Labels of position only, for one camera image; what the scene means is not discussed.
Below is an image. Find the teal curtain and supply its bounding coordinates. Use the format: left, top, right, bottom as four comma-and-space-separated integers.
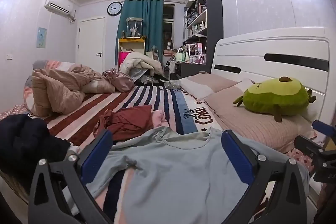
115, 0, 164, 69

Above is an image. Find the round wall clock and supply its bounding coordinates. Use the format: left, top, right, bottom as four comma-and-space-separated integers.
107, 1, 123, 16

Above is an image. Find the cream blanket pile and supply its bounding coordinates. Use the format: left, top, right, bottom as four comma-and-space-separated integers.
119, 52, 164, 80

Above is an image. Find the dark bookshelf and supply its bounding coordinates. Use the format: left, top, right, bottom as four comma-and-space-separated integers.
184, 0, 223, 73

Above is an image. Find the light blue shirt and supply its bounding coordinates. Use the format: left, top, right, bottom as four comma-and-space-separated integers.
85, 126, 310, 224

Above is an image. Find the green avocado plush toy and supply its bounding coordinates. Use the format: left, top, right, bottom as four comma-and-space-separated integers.
233, 76, 317, 123

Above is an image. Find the rust red garment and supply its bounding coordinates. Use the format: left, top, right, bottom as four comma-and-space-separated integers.
93, 105, 155, 142

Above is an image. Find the dark navy garment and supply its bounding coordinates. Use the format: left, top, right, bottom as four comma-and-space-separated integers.
0, 114, 72, 177

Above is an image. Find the yellow shelf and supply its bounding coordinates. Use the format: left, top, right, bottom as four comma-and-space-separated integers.
118, 38, 146, 63

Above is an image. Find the small pink pillow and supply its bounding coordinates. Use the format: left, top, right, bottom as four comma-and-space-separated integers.
180, 73, 240, 102

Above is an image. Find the pink polka dot sheet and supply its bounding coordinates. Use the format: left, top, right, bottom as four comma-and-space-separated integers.
287, 148, 315, 174

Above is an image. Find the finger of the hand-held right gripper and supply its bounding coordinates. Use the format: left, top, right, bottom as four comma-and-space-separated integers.
293, 135, 336, 161
312, 120, 336, 136

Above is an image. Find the white door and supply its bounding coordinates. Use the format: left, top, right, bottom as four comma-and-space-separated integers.
77, 17, 106, 73

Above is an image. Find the pink garment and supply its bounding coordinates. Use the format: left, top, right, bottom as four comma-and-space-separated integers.
152, 110, 171, 128

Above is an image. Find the large pink ribbed pillow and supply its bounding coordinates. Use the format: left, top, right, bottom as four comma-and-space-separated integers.
204, 82, 314, 153

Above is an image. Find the pink patterned quilt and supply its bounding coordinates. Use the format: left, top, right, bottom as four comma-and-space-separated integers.
24, 60, 76, 109

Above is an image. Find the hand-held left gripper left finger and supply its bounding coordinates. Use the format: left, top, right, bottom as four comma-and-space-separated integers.
28, 129, 114, 224

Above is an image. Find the beige ribbed comforter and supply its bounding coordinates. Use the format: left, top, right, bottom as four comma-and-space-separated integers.
31, 64, 116, 117

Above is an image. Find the window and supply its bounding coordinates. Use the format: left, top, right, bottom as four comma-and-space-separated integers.
163, 4, 176, 38

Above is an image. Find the dark desk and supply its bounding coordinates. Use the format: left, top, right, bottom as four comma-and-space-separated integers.
173, 61, 213, 80

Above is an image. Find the white headboard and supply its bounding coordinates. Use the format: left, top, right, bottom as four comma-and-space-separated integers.
210, 27, 334, 119

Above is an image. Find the magenta bag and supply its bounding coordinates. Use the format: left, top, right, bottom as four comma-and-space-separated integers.
118, 51, 132, 67

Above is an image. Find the small blue wall poster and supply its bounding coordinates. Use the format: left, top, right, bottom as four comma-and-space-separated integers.
37, 27, 48, 48

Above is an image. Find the mannequin head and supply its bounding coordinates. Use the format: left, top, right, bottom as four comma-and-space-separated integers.
164, 39, 174, 56

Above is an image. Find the glass display case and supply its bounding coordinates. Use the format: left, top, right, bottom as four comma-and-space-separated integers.
125, 17, 144, 39

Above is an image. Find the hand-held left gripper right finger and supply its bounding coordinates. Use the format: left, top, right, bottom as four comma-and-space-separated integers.
221, 131, 308, 224

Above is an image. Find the white air conditioner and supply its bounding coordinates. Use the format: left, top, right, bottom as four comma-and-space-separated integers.
44, 0, 76, 22

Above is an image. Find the pink handbag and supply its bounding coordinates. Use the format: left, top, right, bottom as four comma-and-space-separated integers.
102, 68, 135, 93

